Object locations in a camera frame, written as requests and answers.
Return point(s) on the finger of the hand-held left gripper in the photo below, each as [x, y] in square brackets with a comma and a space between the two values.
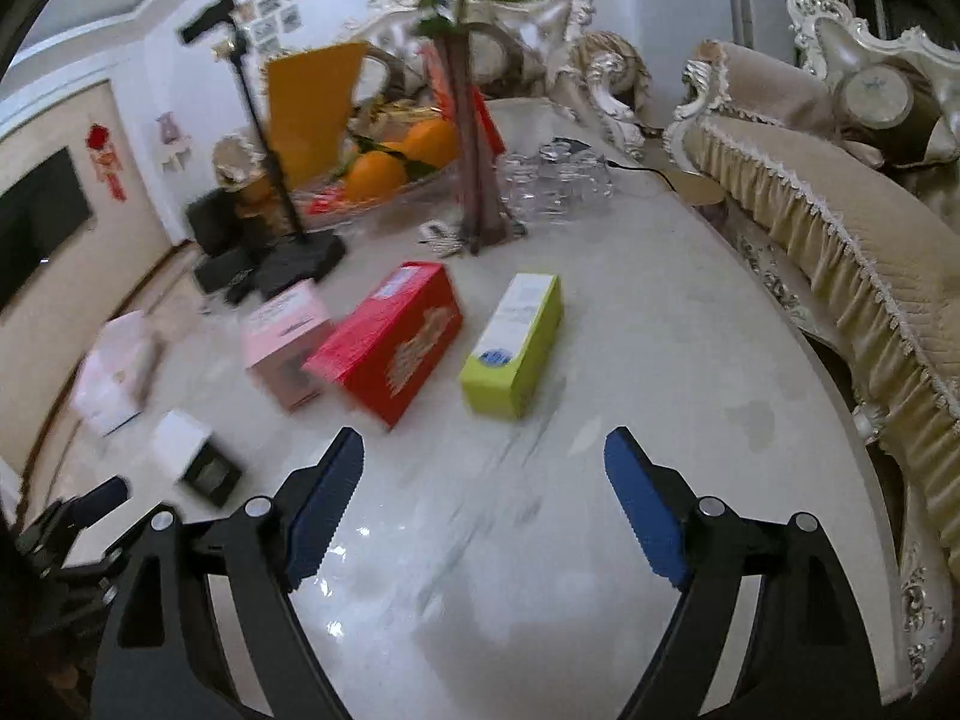
[101, 499]

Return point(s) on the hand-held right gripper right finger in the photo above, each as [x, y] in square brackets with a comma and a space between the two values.
[649, 510]

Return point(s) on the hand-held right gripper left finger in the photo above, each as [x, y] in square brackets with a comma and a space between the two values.
[326, 510]

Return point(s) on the small white and black box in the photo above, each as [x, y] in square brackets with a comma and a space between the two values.
[180, 442]

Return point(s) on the white paper bag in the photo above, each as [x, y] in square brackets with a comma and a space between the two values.
[112, 390]

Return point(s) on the red cardboard box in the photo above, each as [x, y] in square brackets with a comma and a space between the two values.
[390, 345]

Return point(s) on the pink cardboard box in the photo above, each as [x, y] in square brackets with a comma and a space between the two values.
[281, 330]

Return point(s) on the green cardboard box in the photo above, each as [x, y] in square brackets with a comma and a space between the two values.
[517, 345]

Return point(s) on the black floor stand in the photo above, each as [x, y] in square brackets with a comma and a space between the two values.
[300, 259]

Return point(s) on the carved cream coffee table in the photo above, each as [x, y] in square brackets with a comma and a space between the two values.
[780, 285]

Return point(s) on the black television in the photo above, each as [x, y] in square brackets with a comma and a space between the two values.
[37, 225]

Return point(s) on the glass fruit tray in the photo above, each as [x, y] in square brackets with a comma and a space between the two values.
[375, 211]

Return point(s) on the orange fruit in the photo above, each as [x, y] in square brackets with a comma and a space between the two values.
[375, 176]
[431, 142]

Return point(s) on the cluster of clear glasses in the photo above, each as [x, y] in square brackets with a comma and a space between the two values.
[555, 180]

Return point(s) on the beige fringed sofa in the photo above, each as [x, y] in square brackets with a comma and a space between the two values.
[825, 187]

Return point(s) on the artificial flower tree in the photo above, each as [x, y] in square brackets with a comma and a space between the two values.
[476, 165]

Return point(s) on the yellow paper bag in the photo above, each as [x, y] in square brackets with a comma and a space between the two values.
[307, 105]

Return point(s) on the carved cream armchair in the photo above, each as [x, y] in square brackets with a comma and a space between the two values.
[600, 67]

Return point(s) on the round bolster cushion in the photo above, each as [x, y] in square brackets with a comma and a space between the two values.
[874, 97]

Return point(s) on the red wall decoration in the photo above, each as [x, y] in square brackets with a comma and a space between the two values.
[109, 161]

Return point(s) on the pink wall shelf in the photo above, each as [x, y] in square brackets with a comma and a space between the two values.
[172, 139]

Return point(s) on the wall photo collage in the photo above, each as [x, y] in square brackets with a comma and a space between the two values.
[274, 11]

